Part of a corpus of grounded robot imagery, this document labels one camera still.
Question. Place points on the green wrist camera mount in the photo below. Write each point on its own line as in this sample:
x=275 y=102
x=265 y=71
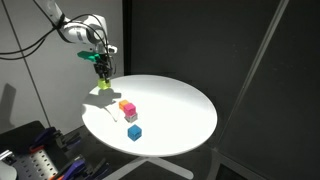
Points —
x=88 y=56

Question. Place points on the white rounded object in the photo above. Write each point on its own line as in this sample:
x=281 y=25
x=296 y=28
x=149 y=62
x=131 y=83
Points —
x=6 y=171

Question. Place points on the small metal bracket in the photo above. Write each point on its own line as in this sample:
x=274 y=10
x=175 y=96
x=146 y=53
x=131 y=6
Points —
x=6 y=156

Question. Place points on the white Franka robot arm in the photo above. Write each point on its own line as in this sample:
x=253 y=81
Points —
x=80 y=31

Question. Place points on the pink block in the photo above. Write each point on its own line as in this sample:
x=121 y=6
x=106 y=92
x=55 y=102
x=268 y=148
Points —
x=130 y=109

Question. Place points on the black vertical frame post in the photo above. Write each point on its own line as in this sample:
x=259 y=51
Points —
x=127 y=36

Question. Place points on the purple spring clamp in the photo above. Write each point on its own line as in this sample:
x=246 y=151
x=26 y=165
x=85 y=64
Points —
x=43 y=136
x=75 y=166

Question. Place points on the grey diagonal metal pole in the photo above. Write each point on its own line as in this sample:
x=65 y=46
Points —
x=253 y=70

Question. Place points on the grey metal frame rail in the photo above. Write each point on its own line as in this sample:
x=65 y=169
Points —
x=230 y=163

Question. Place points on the blue block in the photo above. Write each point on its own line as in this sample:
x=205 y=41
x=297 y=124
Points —
x=134 y=132

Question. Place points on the round white table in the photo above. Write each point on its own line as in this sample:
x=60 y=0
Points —
x=173 y=110

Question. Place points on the grey block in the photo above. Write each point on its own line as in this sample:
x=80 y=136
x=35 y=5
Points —
x=131 y=118

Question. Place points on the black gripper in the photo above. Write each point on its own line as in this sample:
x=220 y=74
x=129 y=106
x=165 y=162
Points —
x=102 y=65

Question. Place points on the orange block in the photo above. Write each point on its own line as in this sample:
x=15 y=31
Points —
x=122 y=104

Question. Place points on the perforated metal breadboard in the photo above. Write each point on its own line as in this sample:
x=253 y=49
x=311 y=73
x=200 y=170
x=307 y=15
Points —
x=33 y=163

